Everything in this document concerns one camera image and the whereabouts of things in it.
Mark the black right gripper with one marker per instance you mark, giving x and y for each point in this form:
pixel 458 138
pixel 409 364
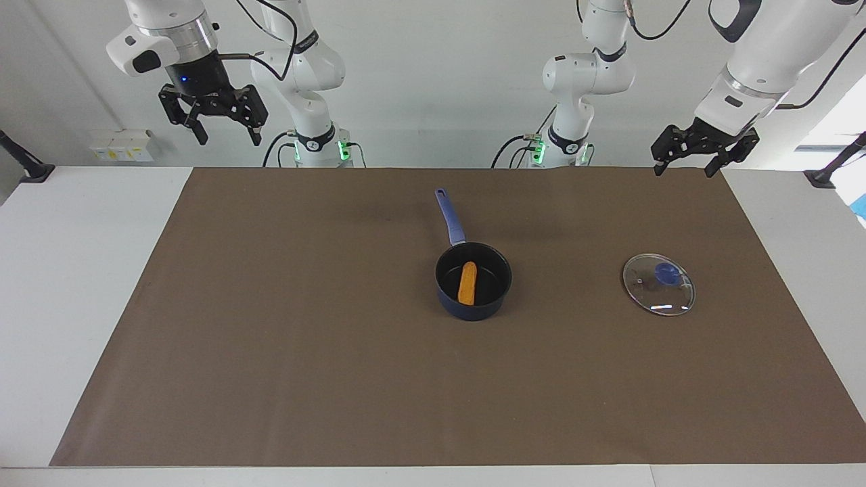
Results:
pixel 199 78

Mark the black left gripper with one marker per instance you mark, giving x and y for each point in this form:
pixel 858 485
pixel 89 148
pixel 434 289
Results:
pixel 717 135

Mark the glass lid blue knob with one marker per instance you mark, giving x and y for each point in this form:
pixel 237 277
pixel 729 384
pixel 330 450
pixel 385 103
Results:
pixel 659 294

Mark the yellow corn cob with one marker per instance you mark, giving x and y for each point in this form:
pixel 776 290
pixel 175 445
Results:
pixel 467 284

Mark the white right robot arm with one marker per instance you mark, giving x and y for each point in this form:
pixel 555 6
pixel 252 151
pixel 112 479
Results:
pixel 304 74

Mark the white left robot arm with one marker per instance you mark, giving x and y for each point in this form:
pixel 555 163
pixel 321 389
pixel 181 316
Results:
pixel 778 54

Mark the black clamp stand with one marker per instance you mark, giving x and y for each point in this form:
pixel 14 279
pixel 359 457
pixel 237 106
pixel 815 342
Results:
pixel 822 178
pixel 37 172

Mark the light blue object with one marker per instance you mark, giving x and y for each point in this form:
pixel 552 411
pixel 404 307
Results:
pixel 861 206

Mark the brown table mat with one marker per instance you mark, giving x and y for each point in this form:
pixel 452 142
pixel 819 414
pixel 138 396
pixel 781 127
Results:
pixel 406 392

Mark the white wall socket strip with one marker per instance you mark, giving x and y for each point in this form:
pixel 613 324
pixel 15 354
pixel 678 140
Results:
pixel 122 147

